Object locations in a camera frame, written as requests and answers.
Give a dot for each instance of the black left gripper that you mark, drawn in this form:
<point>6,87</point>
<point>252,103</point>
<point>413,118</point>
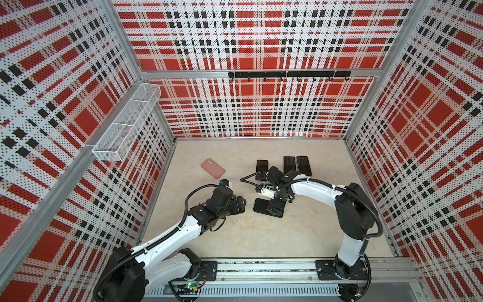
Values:
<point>238,205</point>

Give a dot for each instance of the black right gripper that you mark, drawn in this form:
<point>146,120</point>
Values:
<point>278,204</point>

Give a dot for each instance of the black phone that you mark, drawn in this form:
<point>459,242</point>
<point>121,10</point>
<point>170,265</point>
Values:
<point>303,165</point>
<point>262,167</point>
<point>260,207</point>
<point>289,163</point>

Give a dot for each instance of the pink phone case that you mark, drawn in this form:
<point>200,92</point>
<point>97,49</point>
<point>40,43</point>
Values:
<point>212,168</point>

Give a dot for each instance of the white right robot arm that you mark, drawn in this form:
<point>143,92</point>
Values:
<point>357,216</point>

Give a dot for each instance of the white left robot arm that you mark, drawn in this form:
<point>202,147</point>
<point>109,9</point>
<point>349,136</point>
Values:
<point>131,273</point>

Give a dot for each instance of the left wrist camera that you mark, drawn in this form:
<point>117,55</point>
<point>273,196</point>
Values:
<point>222,195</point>

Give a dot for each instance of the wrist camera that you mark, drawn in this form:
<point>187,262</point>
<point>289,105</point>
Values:
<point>222,195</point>
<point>274,178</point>

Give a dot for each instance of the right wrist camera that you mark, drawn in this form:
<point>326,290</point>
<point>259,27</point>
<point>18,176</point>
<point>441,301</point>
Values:
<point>274,178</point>

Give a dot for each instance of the white wire mesh basket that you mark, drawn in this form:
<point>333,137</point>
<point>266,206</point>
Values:
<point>117,141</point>

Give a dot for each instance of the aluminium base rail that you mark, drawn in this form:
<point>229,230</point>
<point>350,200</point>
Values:
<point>375,279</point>

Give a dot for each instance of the black hook rail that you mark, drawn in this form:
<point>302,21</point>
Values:
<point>329,74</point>

